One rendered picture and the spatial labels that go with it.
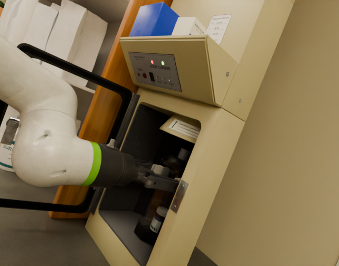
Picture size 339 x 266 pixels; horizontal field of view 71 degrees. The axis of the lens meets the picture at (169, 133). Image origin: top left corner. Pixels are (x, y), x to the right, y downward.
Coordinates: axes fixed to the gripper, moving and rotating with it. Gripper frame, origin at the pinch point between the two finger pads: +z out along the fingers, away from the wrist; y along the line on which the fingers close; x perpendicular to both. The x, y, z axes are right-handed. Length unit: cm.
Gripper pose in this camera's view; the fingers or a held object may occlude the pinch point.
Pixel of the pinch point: (173, 177)
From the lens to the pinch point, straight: 68.9
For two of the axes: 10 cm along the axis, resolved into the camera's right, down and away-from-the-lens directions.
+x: -3.6, 9.3, 0.4
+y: -6.3, -2.7, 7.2
